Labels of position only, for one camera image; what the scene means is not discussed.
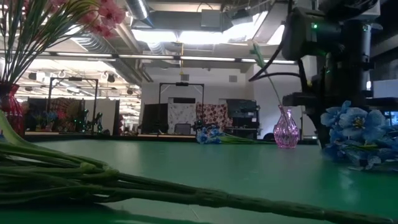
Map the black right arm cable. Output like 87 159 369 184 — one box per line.
248 46 301 82

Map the grey chair back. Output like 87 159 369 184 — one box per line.
174 123 192 136

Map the long ceiling light tube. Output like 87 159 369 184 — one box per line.
101 53 296 65

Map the mandala tapestry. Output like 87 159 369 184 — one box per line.
49 98 85 131

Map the pink artificial flower bunch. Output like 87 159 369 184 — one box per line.
12 0 75 85
0 0 35 85
18 0 127 85

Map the red glass vase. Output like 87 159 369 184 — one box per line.
0 83 25 139

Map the silver ventilation duct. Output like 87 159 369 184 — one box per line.
125 0 154 28

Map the red patterned cloth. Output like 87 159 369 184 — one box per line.
195 103 233 129

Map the white patterned cloth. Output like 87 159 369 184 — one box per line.
167 96 197 134

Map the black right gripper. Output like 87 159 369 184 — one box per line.
282 91 331 147

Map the blue artificial flower bunch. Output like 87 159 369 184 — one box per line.
0 110 398 224
319 100 398 172
195 124 275 145

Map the purple glass vase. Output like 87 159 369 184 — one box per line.
273 105 300 149

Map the green table mat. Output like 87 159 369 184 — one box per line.
0 139 398 224

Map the white artificial tulip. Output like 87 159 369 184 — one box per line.
251 42 285 110

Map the black shelf unit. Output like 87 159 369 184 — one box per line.
225 98 261 139

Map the black metal station frame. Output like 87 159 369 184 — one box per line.
158 82 205 134
49 77 100 134

